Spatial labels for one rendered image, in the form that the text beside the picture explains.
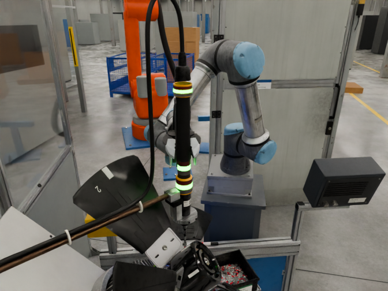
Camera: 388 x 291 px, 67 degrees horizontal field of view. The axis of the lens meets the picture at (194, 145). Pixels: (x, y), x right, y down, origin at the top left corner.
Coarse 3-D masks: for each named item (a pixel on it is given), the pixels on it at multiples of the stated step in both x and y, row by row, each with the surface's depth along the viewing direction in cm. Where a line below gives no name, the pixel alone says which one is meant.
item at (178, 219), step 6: (168, 192) 74; (174, 192) 74; (168, 198) 74; (174, 198) 74; (180, 198) 75; (174, 204) 74; (180, 204) 75; (174, 210) 76; (180, 210) 76; (192, 210) 81; (174, 216) 77; (180, 216) 77; (192, 216) 79; (180, 222) 77; (186, 222) 77
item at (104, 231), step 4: (88, 216) 117; (88, 220) 115; (92, 220) 115; (104, 228) 117; (92, 232) 117; (96, 232) 117; (100, 232) 117; (104, 232) 118; (108, 232) 118; (112, 232) 118; (88, 236) 118; (92, 236) 118; (96, 236) 118; (100, 236) 118; (104, 236) 118; (108, 236) 119
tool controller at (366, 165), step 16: (320, 160) 122; (336, 160) 123; (352, 160) 123; (368, 160) 123; (320, 176) 118; (336, 176) 115; (352, 176) 116; (368, 176) 117; (384, 176) 118; (304, 192) 132; (320, 192) 120; (336, 192) 121; (352, 192) 122; (368, 192) 123
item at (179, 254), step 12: (180, 252) 75; (192, 252) 72; (204, 252) 77; (168, 264) 80; (180, 264) 72; (192, 264) 70; (204, 264) 73; (216, 264) 78; (192, 276) 70; (204, 276) 69; (216, 276) 75; (180, 288) 71; (192, 288) 70; (204, 288) 71
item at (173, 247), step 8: (168, 232) 77; (160, 240) 76; (168, 240) 76; (176, 240) 77; (152, 248) 74; (160, 248) 75; (168, 248) 76; (176, 248) 77; (152, 256) 74; (160, 256) 74; (168, 256) 75; (160, 264) 74
